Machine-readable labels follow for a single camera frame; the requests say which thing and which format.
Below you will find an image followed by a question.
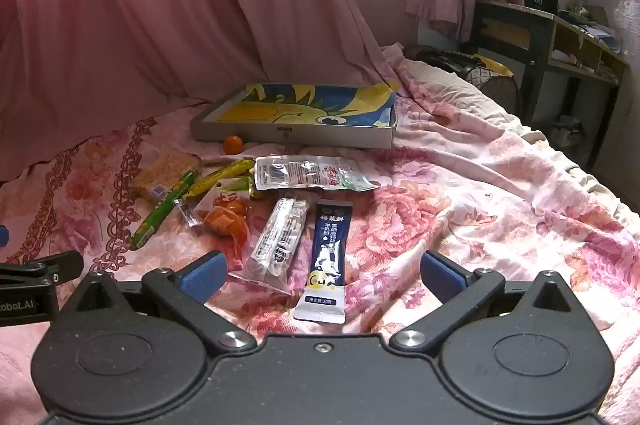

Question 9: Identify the green sausage stick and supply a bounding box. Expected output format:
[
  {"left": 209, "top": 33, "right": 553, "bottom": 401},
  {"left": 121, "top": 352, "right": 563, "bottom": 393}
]
[{"left": 130, "top": 170, "right": 199, "bottom": 252}]

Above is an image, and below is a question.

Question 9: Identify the round mesh fan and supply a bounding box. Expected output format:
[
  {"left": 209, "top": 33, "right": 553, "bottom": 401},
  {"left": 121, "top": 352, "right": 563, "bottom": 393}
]
[{"left": 472, "top": 66, "right": 524, "bottom": 116}]

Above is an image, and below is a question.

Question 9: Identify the dark wooden desk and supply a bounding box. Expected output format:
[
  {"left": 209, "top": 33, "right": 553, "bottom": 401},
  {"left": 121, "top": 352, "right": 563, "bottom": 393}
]
[{"left": 470, "top": 0, "right": 632, "bottom": 171}]

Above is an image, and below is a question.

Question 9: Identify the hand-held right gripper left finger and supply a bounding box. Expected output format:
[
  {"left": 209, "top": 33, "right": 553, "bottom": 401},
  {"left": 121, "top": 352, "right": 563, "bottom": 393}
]
[{"left": 60, "top": 250, "right": 259, "bottom": 355}]

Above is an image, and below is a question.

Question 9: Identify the clear silver snack packet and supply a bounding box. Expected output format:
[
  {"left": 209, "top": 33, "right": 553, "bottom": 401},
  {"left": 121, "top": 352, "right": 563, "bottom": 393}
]
[{"left": 252, "top": 154, "right": 381, "bottom": 194}]

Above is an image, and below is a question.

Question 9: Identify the yellow bag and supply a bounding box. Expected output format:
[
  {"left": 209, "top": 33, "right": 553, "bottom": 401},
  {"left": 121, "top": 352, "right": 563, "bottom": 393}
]
[{"left": 472, "top": 54, "right": 514, "bottom": 78}]

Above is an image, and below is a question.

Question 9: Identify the small clear packet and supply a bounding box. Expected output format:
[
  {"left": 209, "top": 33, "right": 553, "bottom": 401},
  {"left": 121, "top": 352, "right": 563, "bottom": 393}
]
[{"left": 172, "top": 198, "right": 201, "bottom": 229}]

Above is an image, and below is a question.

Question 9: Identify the yellow snack bar packet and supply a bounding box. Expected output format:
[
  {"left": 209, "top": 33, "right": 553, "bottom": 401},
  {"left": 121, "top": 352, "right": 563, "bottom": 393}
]
[{"left": 182, "top": 158, "right": 256, "bottom": 201}]

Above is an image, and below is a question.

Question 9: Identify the black bag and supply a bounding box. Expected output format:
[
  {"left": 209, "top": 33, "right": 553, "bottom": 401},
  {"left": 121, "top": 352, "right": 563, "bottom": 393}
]
[{"left": 405, "top": 46, "right": 483, "bottom": 81}]

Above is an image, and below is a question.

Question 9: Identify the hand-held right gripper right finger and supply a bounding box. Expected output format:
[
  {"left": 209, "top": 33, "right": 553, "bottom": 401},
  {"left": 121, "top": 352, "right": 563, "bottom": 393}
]
[{"left": 389, "top": 250, "right": 583, "bottom": 354}]

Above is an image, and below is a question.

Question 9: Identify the pink curtain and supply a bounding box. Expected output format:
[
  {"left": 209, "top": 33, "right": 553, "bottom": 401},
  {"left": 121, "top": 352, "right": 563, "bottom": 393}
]
[{"left": 0, "top": 0, "right": 417, "bottom": 182}]

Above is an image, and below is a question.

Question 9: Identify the orange fruit jelly packet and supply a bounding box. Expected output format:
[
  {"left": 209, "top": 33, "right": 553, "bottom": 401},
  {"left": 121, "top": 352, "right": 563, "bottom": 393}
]
[{"left": 192, "top": 178, "right": 252, "bottom": 240}]

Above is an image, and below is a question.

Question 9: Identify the grey box with painted lining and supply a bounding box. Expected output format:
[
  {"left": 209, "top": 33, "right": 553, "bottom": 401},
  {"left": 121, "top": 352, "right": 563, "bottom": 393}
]
[{"left": 189, "top": 82, "right": 400, "bottom": 150}]

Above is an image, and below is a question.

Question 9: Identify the long clear biscuit packet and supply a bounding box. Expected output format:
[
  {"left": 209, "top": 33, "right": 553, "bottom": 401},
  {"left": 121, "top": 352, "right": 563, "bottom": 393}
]
[{"left": 229, "top": 195, "right": 311, "bottom": 296}]

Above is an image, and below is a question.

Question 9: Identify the pile of papers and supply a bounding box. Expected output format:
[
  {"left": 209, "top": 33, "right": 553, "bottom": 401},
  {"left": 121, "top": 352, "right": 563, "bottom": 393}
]
[{"left": 557, "top": 0, "right": 622, "bottom": 54}]

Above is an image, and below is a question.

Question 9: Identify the dark blue powder sachet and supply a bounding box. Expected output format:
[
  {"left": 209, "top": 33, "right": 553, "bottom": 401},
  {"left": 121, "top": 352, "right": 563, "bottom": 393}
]
[{"left": 292, "top": 200, "right": 354, "bottom": 325}]

